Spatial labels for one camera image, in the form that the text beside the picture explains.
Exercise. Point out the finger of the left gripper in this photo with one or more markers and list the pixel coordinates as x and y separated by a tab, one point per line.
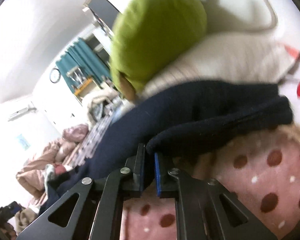
10	210

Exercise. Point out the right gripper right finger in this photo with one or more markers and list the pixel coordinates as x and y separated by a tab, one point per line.
205	209

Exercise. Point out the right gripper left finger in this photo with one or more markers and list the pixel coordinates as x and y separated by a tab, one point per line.
92	209

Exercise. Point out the navy knit sweater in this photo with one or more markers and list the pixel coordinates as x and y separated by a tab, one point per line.
185	120

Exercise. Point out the cream clothes pile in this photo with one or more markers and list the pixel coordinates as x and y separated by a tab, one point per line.
101	104

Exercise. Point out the pink crumpled duvet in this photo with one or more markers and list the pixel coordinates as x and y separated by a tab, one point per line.
31	176

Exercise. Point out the light blue garment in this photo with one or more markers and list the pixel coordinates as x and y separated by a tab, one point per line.
51	172

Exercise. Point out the striped bed blanket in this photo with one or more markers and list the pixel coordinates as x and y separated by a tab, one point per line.
87	148

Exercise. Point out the pink polka dot sheet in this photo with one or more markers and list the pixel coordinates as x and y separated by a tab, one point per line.
263	170

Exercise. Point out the pink satin bag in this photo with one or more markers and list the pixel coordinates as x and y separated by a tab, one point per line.
75	133

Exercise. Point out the white air conditioner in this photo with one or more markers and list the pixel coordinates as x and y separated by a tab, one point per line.
21	113

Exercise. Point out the yellow wooden shelf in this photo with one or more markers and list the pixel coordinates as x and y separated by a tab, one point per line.
83	86

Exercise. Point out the glass display case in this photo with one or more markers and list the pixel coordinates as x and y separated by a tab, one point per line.
76	75

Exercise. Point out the pink pillow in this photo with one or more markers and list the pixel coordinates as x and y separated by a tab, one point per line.
230	57

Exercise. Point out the teal window curtain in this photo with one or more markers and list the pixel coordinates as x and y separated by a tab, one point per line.
80	54

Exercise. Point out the green avocado plush toy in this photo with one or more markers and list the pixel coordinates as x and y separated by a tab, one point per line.
148	36

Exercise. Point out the dark tall bookshelf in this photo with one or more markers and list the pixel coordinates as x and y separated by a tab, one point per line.
105	14

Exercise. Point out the white bed headboard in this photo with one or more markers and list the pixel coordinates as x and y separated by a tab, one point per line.
280	18

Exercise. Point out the round wall clock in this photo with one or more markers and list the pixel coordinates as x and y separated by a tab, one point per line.
55	75

